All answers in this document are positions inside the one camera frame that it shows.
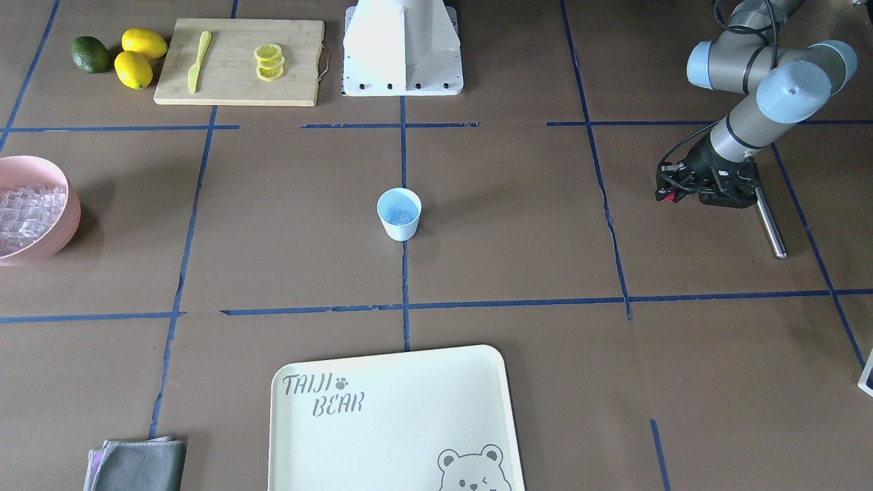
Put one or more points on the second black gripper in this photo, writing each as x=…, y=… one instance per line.
x=696, y=164

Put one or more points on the steel muddler with black tip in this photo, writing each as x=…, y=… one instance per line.
x=769, y=224

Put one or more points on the clear ice cube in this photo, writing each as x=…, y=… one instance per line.
x=401, y=217

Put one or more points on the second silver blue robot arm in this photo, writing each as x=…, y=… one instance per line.
x=781, y=88

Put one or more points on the light blue plastic cup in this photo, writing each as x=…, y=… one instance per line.
x=399, y=198

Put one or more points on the pile of clear ice cubes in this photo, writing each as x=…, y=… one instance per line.
x=27, y=212

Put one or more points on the cream bear tray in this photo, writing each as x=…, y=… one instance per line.
x=438, y=419

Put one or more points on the yellow lemon slices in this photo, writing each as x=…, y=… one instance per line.
x=270, y=62

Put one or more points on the bamboo cutting board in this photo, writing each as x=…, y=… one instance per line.
x=228, y=76

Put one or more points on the yellow lemon near avocado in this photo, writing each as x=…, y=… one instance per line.
x=133, y=69

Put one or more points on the folded grey cloth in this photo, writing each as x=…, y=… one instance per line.
x=154, y=464

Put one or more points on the green avocado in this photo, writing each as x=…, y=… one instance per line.
x=90, y=55

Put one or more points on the pink bowl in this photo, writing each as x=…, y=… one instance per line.
x=20, y=170

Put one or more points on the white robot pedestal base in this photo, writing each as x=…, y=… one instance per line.
x=401, y=48

